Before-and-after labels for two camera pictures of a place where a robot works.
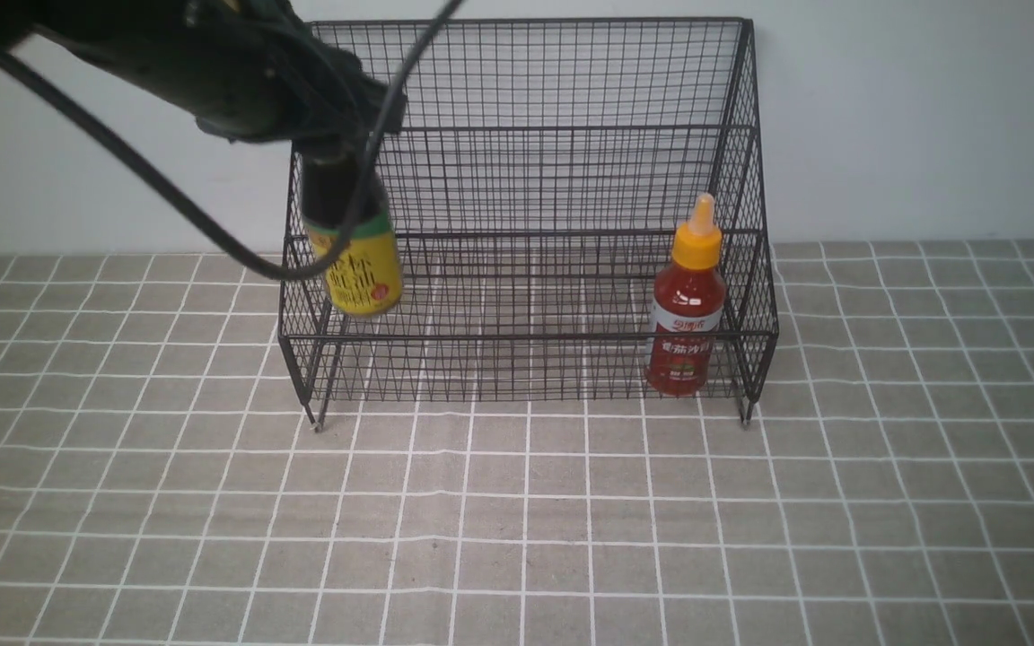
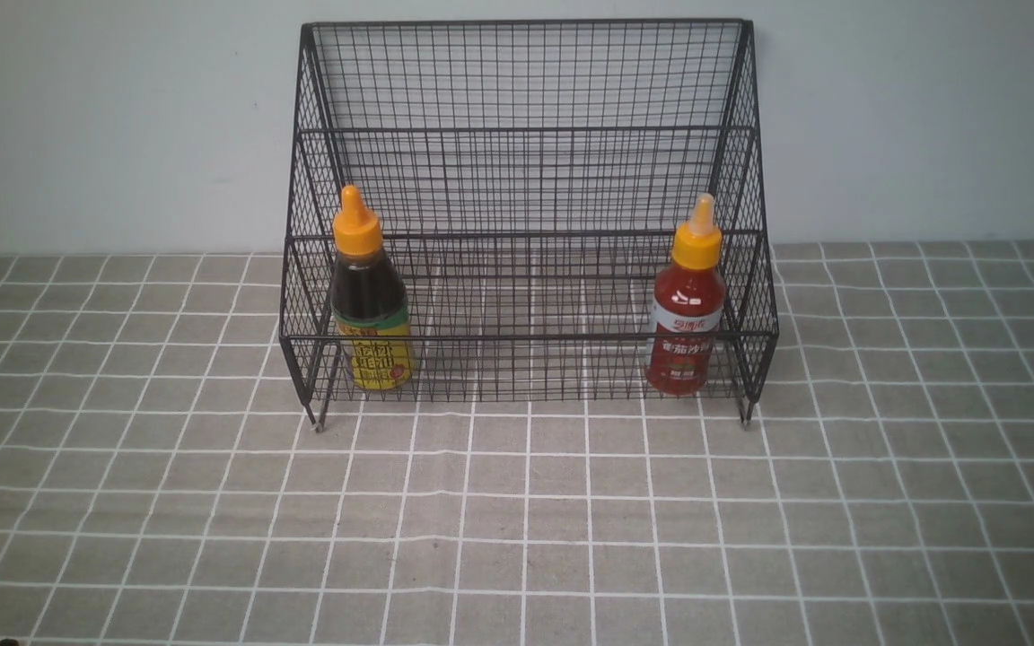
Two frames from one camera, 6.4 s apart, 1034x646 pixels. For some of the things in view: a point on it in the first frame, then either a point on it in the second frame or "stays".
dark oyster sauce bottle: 365,277 to 369,305
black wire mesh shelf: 582,218 stays
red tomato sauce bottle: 688,309 stays
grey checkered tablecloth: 128,460 stays
